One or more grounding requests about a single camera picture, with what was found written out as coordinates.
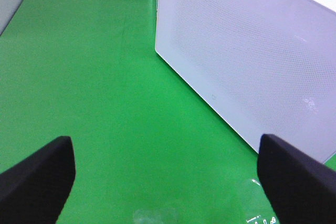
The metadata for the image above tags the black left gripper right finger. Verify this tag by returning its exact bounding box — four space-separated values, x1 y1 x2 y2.
257 134 335 223

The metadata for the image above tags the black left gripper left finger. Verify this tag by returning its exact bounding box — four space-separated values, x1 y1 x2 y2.
1 136 76 223

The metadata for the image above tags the white microwave door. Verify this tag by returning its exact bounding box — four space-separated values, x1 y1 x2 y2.
155 0 335 163

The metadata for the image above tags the clear plastic film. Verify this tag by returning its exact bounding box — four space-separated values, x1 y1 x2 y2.
132 178 280 223

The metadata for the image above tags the green table cloth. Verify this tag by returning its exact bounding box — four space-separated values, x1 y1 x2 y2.
0 0 336 224

